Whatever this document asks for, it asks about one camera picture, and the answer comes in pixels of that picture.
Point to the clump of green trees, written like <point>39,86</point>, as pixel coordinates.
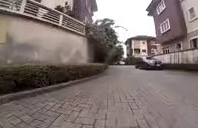
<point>103,40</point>

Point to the cream building with dark roof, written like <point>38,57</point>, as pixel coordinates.
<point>138,46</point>

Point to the grey block paved road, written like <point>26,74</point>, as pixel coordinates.
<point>127,100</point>

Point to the parked car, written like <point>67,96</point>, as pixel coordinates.
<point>150,64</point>

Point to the maroon and cream building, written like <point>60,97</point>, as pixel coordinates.
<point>82,8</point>

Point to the long trimmed green hedge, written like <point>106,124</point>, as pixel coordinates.
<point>37,75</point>

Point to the concrete kerb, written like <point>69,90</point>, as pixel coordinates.
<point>37,90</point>

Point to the maroon building with balconies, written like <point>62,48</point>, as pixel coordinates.
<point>168,23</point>

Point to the grey and white building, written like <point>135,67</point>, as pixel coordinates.
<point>197,23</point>

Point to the white wall with balustrade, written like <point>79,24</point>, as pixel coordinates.
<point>37,43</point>

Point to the low pale fence wall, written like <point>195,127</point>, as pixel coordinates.
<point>187,56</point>

